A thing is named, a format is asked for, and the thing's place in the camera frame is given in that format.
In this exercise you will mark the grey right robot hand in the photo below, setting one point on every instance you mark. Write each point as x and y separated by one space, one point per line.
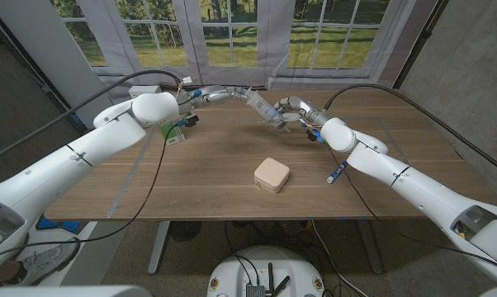
304 109

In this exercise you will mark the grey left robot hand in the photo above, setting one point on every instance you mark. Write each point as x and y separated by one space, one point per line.
217 94

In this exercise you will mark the large clear plastic syringe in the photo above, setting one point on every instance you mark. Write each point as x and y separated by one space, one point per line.
261 105

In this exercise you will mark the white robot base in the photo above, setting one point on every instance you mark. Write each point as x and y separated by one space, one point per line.
236 276

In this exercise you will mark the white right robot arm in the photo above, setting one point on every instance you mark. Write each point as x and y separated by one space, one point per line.
397 177

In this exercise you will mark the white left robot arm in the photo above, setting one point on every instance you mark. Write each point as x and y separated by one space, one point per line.
87 152

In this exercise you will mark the green straws package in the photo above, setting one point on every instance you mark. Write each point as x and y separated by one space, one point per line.
170 131

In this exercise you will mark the pink square box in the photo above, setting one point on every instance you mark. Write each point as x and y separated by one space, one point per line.
272 173

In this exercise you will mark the blue and white marker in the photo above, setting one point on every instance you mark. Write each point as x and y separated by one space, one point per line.
335 174

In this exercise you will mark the blue right wrist clip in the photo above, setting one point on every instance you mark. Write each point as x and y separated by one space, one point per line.
318 137

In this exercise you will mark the blue wrist clip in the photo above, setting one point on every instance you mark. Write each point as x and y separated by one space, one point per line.
181 122
318 137

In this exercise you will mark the blue left wrist clip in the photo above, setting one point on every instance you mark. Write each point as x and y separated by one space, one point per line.
181 122

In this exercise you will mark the printed window backdrop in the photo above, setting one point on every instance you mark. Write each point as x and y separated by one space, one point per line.
232 41

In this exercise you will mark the white power strip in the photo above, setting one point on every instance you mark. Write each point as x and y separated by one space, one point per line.
143 88

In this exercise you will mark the black backdrop stand pole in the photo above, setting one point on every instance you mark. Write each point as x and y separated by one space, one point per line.
419 41

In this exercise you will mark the black round floor disc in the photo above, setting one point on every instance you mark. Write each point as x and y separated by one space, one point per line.
185 231

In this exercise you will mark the white table leg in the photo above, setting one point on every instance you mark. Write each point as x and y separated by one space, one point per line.
159 243
370 247

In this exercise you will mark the white pillar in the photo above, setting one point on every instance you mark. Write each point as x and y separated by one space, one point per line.
58 53

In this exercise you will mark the white floor mat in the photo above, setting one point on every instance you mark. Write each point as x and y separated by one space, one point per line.
83 247

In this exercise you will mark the grey sneaker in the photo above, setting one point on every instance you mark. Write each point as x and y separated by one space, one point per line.
46 262

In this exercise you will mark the person's bare leg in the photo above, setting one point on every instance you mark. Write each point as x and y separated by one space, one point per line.
3 272

